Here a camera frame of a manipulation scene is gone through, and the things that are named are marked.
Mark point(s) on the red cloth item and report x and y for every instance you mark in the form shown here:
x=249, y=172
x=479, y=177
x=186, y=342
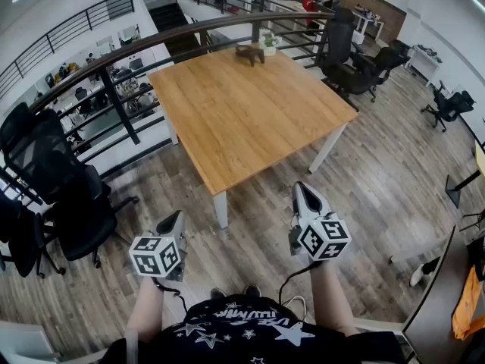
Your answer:
x=308, y=6

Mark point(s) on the black padded office chair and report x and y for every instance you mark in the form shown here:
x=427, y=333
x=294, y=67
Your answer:
x=386, y=63

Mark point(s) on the dark grey desk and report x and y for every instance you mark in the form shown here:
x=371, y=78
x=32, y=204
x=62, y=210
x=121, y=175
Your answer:
x=432, y=309

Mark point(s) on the black table pedestal base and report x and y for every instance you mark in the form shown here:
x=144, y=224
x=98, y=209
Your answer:
x=454, y=192

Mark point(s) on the white desk by brick wall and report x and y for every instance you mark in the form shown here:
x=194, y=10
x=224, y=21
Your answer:
x=365, y=21

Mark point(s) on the black star-print shirt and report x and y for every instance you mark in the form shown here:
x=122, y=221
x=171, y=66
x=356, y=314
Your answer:
x=242, y=336

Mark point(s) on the dark staircase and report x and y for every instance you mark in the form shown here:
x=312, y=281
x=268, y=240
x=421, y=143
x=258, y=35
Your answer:
x=172, y=21

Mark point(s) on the white table leg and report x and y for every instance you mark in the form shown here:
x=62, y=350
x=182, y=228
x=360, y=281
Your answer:
x=327, y=148
x=171, y=129

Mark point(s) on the orange cloth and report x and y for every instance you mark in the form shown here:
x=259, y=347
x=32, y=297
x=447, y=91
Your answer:
x=468, y=309

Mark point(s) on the white desk with dark items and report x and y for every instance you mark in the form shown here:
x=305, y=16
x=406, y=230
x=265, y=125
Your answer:
x=424, y=61

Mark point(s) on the black low office chair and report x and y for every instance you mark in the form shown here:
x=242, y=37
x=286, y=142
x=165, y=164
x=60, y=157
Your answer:
x=19, y=237

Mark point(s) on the black mesh office chair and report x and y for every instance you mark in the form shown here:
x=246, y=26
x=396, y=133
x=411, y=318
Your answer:
x=45, y=157

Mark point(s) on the potted plant in white pot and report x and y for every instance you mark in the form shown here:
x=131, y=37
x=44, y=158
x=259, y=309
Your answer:
x=270, y=42

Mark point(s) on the black swivel office chair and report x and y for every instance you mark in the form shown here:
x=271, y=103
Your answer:
x=449, y=106

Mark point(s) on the person's right shoe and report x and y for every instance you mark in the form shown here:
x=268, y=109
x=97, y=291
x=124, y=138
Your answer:
x=252, y=289

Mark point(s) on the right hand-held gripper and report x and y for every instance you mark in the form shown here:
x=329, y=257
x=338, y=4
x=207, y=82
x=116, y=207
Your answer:
x=322, y=239

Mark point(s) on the person's left forearm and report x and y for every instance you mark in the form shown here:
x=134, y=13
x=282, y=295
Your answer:
x=146, y=309

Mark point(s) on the person's left shoe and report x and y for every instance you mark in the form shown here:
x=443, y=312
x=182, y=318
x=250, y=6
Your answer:
x=218, y=292

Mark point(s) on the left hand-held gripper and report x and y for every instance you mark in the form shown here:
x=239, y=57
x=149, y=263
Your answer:
x=153, y=254

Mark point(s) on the white cabinet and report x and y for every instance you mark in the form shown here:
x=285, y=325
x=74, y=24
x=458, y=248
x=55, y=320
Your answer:
x=22, y=343

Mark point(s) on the dark curved handrail railing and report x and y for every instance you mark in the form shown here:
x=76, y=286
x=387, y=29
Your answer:
x=117, y=101

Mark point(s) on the person's right forearm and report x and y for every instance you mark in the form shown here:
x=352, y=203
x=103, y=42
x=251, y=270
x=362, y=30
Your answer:
x=331, y=298

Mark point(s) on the tall black office chair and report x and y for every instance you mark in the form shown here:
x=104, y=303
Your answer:
x=341, y=51

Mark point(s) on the black straight balcony railing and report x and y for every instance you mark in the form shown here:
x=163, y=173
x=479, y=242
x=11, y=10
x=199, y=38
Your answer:
x=68, y=25

